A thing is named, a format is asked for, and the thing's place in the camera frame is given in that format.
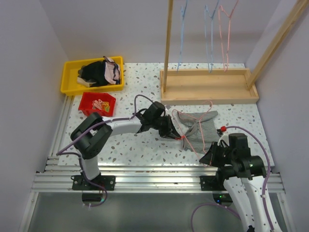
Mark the red plastic bin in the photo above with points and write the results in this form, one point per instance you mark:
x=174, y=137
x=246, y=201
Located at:
x=86, y=107

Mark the blue hanger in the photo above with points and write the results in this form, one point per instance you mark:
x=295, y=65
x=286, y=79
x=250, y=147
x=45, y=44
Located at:
x=183, y=12
x=208, y=33

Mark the yellow plastic tray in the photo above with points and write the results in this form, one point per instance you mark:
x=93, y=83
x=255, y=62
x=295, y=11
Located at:
x=70, y=86

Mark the clips in red bin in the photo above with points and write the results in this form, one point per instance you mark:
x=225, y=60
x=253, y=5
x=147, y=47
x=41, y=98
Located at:
x=101, y=105

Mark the pink wire hanger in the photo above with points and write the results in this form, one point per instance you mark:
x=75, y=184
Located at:
x=225, y=40

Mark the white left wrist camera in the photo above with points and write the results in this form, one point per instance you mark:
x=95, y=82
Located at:
x=167, y=107

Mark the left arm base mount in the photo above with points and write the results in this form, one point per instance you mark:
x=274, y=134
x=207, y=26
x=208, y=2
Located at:
x=79, y=182

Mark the black garment pile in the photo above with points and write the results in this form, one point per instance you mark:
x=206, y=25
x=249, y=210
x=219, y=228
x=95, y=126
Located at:
x=93, y=75

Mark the right blue hanger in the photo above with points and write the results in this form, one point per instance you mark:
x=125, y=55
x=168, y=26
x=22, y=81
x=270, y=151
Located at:
x=208, y=33

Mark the wooden hanger rack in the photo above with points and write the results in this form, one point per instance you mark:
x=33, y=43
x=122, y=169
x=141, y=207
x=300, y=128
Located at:
x=221, y=86

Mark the left blue hanger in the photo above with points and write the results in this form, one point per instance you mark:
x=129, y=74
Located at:
x=183, y=12

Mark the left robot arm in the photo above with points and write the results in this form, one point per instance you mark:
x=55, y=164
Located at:
x=92, y=134

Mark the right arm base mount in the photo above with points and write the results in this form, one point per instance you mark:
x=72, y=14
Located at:
x=210, y=183

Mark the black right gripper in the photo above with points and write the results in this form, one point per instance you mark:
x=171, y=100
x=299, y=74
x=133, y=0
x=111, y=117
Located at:
x=211, y=155

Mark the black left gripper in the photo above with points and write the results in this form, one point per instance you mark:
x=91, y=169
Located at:
x=169, y=127

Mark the pink underwear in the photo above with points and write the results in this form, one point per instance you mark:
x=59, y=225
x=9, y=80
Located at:
x=112, y=71

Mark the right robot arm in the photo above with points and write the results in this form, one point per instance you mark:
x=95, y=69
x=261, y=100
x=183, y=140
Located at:
x=244, y=177

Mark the grey knitted garment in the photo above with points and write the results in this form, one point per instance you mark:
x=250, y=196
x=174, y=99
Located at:
x=201, y=131

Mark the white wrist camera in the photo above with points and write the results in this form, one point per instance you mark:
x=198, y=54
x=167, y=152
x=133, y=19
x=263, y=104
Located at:
x=224, y=137
x=167, y=107

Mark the aluminium mounting rail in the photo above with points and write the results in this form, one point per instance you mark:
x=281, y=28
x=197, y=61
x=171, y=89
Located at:
x=130, y=179

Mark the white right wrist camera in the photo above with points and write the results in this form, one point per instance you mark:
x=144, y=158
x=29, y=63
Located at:
x=224, y=137

